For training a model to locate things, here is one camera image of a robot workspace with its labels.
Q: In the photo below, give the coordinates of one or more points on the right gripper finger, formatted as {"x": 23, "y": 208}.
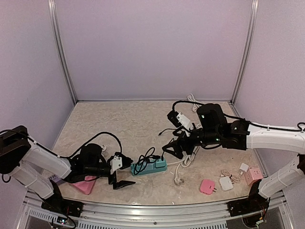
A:
{"x": 173, "y": 148}
{"x": 180, "y": 132}

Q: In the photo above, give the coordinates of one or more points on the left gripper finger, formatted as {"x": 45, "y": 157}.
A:
{"x": 122, "y": 183}
{"x": 126, "y": 162}

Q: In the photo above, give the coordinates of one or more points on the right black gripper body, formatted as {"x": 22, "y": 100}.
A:
{"x": 189, "y": 147}

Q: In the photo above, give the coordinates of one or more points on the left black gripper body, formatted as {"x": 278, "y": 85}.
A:
{"x": 113, "y": 180}

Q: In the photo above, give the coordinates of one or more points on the teal power strip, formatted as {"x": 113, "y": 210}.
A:
{"x": 137, "y": 169}

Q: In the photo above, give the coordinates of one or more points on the white square charger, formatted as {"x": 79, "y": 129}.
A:
{"x": 226, "y": 183}

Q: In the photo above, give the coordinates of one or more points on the small white charger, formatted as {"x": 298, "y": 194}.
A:
{"x": 243, "y": 169}

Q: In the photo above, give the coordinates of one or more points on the purple power strip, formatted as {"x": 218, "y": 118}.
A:
{"x": 56, "y": 179}

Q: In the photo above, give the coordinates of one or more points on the pink cube socket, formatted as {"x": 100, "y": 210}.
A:
{"x": 252, "y": 175}

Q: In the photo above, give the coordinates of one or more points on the teal charger plug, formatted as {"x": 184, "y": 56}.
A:
{"x": 160, "y": 164}

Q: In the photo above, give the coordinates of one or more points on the light blue charger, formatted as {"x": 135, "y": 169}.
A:
{"x": 148, "y": 163}

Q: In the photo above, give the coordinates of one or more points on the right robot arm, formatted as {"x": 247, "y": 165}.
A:
{"x": 216, "y": 131}

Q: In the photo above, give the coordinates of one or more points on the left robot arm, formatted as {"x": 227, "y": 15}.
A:
{"x": 18, "y": 151}

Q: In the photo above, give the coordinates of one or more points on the white round plug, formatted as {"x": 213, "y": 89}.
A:
{"x": 104, "y": 148}

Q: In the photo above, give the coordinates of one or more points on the pink square plug adapter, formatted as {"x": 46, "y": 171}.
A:
{"x": 207, "y": 187}

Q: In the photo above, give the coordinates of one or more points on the pink triangular power strip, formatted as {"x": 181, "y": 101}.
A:
{"x": 86, "y": 185}

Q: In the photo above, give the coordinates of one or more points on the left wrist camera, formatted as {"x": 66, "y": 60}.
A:
{"x": 116, "y": 162}

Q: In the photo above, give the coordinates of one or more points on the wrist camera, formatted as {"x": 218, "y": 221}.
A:
{"x": 179, "y": 119}
{"x": 116, "y": 162}

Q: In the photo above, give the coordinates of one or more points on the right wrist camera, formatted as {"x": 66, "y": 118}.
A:
{"x": 179, "y": 119}

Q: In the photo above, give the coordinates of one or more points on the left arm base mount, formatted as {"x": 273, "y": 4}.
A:
{"x": 63, "y": 206}

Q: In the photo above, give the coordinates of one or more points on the aluminium front rail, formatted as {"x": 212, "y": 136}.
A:
{"x": 213, "y": 215}

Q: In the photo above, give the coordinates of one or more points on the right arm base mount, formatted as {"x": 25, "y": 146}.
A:
{"x": 247, "y": 205}

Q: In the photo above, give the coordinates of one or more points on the right aluminium corner post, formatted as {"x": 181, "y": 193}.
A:
{"x": 246, "y": 51}

